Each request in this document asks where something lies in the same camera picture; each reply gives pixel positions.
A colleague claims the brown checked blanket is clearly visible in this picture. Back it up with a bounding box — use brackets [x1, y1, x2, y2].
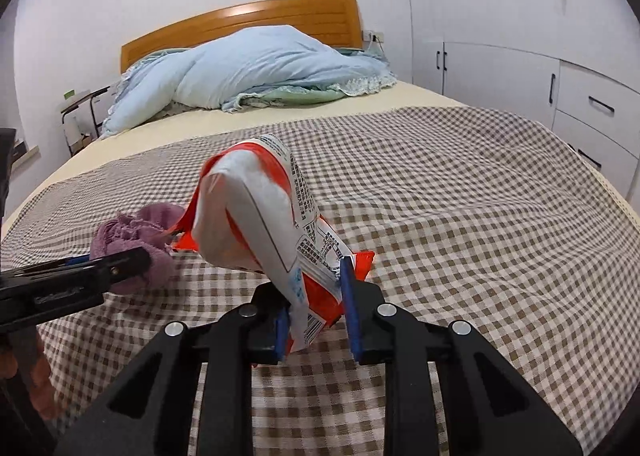
[0, 106, 640, 456]

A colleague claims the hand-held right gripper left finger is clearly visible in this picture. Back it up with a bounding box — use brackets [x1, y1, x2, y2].
[52, 282, 292, 456]

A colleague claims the cream bed sheet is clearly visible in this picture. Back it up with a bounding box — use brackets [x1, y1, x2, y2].
[2, 80, 468, 231]

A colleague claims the red white snack packet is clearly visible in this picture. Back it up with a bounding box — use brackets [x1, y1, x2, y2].
[170, 134, 377, 353]

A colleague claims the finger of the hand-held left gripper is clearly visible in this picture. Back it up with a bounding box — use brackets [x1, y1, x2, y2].
[0, 247, 153, 287]
[14, 255, 94, 271]

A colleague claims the purple cloth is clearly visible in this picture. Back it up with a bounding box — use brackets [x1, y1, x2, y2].
[90, 203, 183, 295]

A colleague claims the person's left hand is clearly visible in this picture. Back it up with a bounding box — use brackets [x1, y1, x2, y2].
[0, 332, 57, 420]

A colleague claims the wooden windowsill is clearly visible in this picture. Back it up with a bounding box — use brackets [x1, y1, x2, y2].
[12, 138, 39, 169]

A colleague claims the white wardrobe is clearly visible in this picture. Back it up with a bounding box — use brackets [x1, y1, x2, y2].
[400, 0, 640, 199]

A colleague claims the black frame bedside table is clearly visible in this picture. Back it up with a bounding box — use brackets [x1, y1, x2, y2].
[61, 86, 118, 157]

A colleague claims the light blue duvet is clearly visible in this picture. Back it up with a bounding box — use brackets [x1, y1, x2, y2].
[101, 26, 398, 137]

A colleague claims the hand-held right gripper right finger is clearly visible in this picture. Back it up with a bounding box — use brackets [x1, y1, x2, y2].
[340, 256, 583, 456]

